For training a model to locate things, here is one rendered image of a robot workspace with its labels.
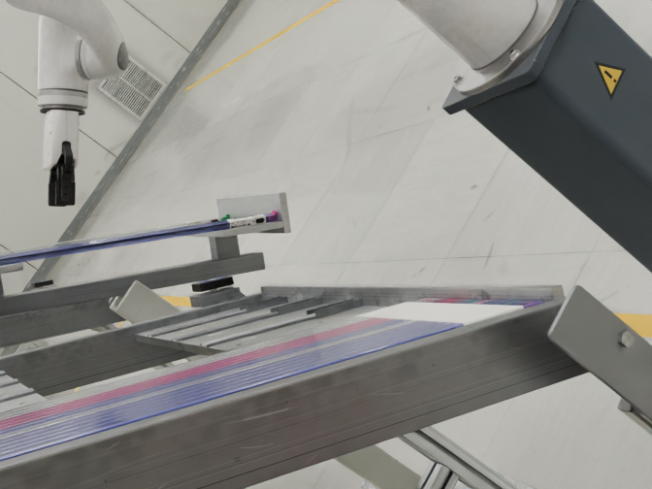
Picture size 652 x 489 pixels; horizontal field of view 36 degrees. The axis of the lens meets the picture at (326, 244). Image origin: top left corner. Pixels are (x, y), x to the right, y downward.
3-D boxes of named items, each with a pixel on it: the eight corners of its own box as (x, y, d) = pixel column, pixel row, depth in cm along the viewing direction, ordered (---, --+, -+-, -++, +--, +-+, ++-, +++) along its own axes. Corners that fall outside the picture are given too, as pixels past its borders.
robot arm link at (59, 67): (101, 95, 174) (53, 96, 177) (102, 19, 174) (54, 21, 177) (77, 88, 166) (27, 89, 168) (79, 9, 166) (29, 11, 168)
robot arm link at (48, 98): (34, 94, 174) (34, 112, 174) (41, 87, 166) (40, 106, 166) (82, 97, 177) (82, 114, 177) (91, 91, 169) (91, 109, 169)
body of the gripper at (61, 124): (36, 107, 175) (35, 171, 175) (44, 100, 165) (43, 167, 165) (80, 110, 178) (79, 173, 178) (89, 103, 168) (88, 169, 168)
